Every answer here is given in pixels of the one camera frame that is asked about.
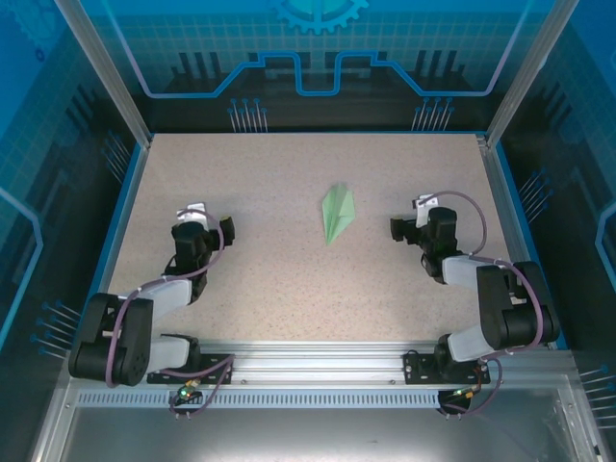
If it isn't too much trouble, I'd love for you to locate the light green paper sheet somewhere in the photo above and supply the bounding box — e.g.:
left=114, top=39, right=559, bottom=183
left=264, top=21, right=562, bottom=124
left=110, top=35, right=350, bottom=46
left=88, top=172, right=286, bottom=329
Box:
left=321, top=181, right=358, bottom=247

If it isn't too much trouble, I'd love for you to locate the blue table edge strip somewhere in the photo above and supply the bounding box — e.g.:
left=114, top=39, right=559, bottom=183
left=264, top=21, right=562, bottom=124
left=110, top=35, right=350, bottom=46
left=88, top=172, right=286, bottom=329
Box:
left=490, top=142, right=570, bottom=350
left=71, top=142, right=148, bottom=350

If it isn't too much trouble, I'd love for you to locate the blue printed side panel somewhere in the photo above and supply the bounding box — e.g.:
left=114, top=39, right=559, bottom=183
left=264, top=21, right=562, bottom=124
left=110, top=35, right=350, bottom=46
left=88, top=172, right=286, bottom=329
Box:
left=500, top=0, right=616, bottom=386
left=0, top=0, right=145, bottom=462

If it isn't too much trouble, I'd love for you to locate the blue printed gear panel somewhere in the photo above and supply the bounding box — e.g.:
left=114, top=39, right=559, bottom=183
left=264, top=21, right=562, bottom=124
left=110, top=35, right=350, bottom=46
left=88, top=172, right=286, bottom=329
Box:
left=89, top=0, right=550, bottom=134

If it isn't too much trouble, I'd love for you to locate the steel tray panel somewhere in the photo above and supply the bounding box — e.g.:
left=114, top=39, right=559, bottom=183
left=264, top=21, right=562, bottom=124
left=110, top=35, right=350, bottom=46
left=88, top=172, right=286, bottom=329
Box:
left=26, top=374, right=616, bottom=462

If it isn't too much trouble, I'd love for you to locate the aluminium side rail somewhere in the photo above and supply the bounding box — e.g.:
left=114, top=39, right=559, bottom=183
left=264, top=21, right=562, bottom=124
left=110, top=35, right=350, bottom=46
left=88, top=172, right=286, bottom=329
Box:
left=475, top=134, right=551, bottom=348

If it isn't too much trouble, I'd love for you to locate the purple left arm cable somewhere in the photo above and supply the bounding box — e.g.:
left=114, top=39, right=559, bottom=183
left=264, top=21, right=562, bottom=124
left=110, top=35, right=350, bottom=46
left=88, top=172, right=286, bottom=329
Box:
left=104, top=206, right=237, bottom=418

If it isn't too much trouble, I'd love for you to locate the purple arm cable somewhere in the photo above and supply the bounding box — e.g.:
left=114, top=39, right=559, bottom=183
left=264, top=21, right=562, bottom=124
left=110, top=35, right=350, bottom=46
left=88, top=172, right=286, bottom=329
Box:
left=104, top=206, right=237, bottom=418
left=418, top=191, right=549, bottom=418

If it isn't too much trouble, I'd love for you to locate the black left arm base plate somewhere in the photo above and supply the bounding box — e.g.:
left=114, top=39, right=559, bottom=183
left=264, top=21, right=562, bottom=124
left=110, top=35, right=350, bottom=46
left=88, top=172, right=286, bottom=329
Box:
left=146, top=352, right=241, bottom=386

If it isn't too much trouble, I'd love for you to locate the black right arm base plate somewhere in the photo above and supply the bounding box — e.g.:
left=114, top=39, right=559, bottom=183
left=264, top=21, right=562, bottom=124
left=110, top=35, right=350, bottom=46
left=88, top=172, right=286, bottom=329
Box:
left=402, top=349, right=492, bottom=386

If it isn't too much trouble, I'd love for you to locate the green-lit cable connector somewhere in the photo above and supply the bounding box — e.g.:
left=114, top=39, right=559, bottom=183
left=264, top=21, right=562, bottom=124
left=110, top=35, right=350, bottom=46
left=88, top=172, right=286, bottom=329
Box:
left=173, top=378, right=202, bottom=404
left=449, top=384, right=483, bottom=401

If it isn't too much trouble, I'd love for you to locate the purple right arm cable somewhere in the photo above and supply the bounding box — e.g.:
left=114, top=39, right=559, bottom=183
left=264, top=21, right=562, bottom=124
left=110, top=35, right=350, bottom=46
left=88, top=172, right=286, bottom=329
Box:
left=418, top=191, right=549, bottom=418

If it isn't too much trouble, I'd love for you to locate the long aluminium base rail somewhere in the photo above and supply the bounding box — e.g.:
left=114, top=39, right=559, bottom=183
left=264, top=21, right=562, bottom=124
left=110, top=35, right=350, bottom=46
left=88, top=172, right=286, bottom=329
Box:
left=64, top=338, right=581, bottom=386

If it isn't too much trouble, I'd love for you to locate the aluminium frame post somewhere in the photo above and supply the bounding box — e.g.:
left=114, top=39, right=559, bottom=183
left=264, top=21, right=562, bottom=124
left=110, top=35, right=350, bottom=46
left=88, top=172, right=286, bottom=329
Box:
left=53, top=0, right=154, bottom=148
left=484, top=0, right=581, bottom=148

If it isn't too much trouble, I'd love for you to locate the slotted grey cable duct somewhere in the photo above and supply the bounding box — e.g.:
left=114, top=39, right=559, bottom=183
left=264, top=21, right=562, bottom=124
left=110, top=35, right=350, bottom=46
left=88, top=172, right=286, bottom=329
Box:
left=75, top=390, right=557, bottom=410

